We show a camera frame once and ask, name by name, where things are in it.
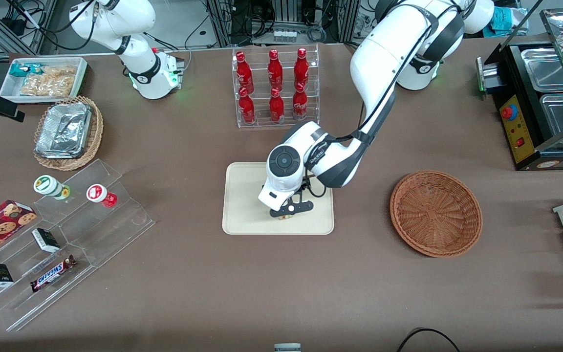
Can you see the clear acrylic stepped shelf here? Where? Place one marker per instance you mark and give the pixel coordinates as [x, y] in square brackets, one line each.
[110, 230]

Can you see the red-lidded cup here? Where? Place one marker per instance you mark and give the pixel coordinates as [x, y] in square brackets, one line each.
[99, 194]

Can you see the teal snack packet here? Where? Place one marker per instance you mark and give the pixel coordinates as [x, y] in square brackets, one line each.
[22, 69]

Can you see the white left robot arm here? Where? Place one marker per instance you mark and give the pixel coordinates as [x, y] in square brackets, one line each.
[379, 63]

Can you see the round brown wicker basket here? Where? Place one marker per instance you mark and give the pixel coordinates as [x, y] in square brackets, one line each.
[435, 215]

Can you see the white power strip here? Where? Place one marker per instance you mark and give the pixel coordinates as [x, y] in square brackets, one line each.
[284, 35]

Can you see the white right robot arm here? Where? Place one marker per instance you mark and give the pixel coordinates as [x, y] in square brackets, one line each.
[147, 73]

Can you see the red cola bottle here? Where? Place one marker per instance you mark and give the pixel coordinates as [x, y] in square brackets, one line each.
[275, 71]
[244, 73]
[276, 107]
[300, 103]
[247, 108]
[301, 68]

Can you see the black food warmer cabinet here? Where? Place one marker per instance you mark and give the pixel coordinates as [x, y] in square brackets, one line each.
[530, 139]

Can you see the clear bag of crackers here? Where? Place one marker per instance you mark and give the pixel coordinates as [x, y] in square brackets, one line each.
[49, 84]

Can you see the oval wicker basket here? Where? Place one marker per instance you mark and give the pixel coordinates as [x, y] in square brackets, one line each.
[97, 132]

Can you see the small grey device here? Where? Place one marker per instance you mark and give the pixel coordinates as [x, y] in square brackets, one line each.
[287, 348]

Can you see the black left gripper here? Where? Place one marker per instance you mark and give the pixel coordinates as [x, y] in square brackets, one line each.
[303, 187]

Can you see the green-lidded white cup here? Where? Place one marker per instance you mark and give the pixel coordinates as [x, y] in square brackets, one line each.
[49, 186]

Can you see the teal plastic bag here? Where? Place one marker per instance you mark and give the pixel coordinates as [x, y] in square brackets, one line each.
[506, 20]

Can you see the aluminium frame rack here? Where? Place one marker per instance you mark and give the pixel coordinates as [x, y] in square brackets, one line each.
[223, 22]

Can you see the clear acrylic bottle rack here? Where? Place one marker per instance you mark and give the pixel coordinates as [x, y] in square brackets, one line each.
[311, 83]

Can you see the stack of foil containers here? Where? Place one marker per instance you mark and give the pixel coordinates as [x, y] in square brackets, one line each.
[64, 129]

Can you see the Snickers chocolate bar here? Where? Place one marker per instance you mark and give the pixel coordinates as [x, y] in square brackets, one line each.
[52, 274]

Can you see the white rectangular snack bin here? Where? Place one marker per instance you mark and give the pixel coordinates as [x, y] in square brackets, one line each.
[10, 90]

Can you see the beige plastic serving tray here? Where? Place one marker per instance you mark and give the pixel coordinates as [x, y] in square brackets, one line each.
[242, 200]

